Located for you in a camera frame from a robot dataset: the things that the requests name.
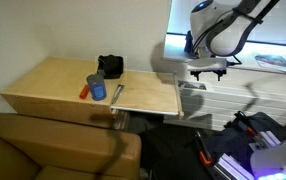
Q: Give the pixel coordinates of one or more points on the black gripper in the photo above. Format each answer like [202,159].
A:
[207,64]

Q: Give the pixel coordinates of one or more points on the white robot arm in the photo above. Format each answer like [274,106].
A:
[219,31]

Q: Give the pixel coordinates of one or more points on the picture card on radiator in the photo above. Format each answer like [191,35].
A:
[191,85]

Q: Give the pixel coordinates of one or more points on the white radiator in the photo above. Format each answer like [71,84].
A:
[214,107]

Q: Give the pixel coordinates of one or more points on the magazine on windowsill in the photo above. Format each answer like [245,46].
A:
[271,61]

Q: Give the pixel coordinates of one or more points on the blue cup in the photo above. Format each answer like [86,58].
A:
[97,86]

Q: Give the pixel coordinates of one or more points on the orange marker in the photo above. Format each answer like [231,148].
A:
[84,92]

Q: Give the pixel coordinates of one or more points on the wooden side cabinet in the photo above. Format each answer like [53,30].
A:
[51,90]

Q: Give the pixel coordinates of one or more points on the tan leather sofa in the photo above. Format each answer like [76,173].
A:
[41,149]

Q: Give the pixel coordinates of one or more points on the orange handled clamp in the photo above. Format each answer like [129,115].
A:
[203,153]

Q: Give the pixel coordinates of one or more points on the metal drawer slide rail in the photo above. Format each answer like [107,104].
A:
[117,93]

